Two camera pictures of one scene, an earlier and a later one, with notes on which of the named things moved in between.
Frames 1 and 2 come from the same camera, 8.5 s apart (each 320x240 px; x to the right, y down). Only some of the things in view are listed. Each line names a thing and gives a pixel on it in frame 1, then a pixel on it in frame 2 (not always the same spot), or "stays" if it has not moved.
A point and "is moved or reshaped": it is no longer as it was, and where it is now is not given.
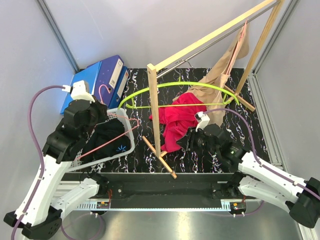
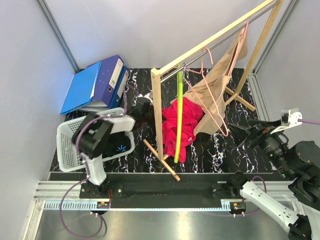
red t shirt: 177,115 is moved or reshaped
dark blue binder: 108,74 stays
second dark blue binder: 116,98 stays
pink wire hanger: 78,157 to 200,85
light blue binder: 90,74 stays
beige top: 211,88 stays
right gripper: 189,141 to 257,127
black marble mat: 166,105 stays
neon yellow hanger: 179,84 to 179,111
